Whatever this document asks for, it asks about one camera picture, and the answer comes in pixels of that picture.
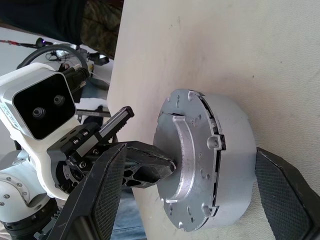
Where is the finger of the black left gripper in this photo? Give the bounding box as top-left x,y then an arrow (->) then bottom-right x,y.
125,140 -> 177,170
120,161 -> 174,189

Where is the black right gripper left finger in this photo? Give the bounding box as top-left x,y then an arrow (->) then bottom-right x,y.
52,142 -> 128,240

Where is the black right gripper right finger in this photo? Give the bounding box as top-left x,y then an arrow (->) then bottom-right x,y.
255,146 -> 320,240

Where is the grey round disc part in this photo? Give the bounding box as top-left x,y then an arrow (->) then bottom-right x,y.
152,88 -> 227,232

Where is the black metal bar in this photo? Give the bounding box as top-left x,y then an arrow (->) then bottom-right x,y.
75,105 -> 111,119

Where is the blue fabric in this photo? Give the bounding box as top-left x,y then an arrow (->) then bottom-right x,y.
111,192 -> 146,240

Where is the thin red rod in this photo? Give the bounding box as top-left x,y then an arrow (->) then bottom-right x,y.
0,39 -> 35,48

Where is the camouflage patterned cloth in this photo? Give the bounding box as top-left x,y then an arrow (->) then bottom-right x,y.
79,0 -> 124,60

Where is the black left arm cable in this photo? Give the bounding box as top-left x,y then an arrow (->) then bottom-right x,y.
16,43 -> 90,101

